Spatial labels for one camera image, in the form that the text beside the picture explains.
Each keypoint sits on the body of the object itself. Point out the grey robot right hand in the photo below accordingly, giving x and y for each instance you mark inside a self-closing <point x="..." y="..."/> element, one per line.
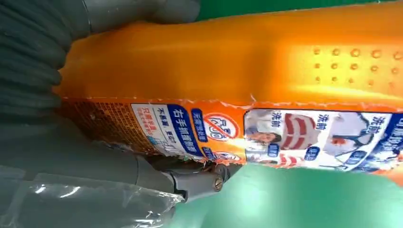
<point x="78" y="163"/>

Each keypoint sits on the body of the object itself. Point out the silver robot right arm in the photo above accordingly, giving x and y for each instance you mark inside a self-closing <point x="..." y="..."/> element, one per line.
<point x="28" y="63"/>

